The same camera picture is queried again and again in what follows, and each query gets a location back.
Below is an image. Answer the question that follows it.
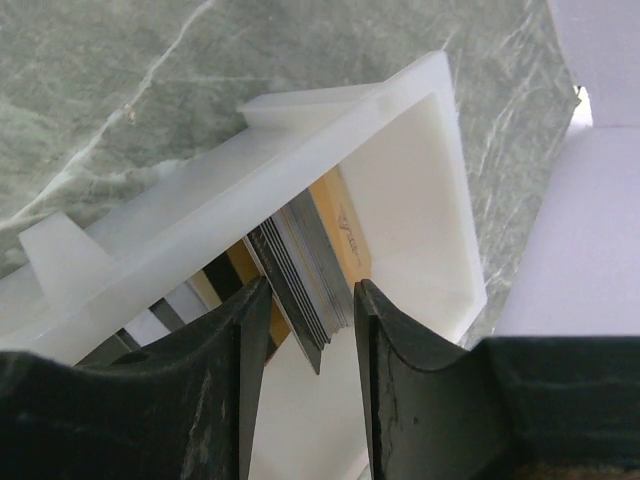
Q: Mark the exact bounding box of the gold credit card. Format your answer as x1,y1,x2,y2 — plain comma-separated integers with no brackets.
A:
309,166,371,289

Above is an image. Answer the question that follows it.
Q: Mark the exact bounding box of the stack of cards in tray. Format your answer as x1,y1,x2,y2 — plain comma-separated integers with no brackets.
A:
84,190,353,373

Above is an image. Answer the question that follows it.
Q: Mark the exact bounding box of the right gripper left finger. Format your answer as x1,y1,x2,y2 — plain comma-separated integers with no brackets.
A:
1,277,271,479

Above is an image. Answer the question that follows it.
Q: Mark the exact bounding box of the white plastic card tray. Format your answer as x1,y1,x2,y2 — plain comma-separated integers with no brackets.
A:
1,52,486,479

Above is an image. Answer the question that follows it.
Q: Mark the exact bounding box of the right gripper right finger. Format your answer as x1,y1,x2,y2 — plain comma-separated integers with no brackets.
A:
354,280,639,479

